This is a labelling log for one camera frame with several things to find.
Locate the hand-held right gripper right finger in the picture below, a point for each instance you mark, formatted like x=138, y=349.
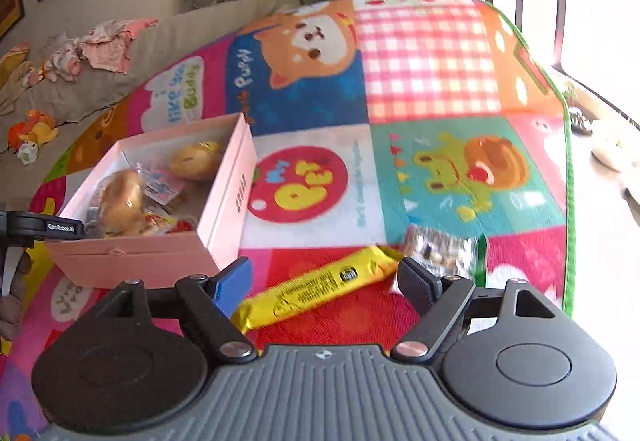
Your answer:
x=419, y=282

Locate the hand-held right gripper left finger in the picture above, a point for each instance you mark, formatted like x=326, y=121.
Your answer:
x=231, y=282

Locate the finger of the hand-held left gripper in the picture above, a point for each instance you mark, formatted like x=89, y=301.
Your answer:
x=92, y=223

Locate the packaged bread bun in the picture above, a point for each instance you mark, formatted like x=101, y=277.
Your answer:
x=122, y=201
x=196, y=162

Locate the pink cardboard box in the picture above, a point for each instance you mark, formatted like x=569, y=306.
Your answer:
x=150, y=256

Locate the yellow snack bar packet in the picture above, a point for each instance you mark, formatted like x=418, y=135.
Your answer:
x=310, y=288

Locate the person's left hand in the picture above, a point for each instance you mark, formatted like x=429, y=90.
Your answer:
x=15, y=301

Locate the yellow red snack packet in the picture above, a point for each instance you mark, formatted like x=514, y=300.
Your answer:
x=155, y=224

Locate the small white green toy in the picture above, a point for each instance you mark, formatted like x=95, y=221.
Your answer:
x=27, y=155

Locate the pink wafer snack packet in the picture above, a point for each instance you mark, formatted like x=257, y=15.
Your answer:
x=159, y=183

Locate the orange plush toy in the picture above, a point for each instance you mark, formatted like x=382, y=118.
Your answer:
x=32, y=130

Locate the colourful cartoon play mat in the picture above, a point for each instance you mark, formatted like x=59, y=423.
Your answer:
x=425, y=121

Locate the white patterned baby garment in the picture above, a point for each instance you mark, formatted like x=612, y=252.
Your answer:
x=64, y=58

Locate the pink baby garment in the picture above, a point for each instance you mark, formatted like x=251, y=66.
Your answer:
x=117, y=43

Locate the grey sofa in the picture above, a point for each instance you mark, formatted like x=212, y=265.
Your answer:
x=150, y=51

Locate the white object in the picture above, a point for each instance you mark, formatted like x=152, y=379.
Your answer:
x=611, y=152

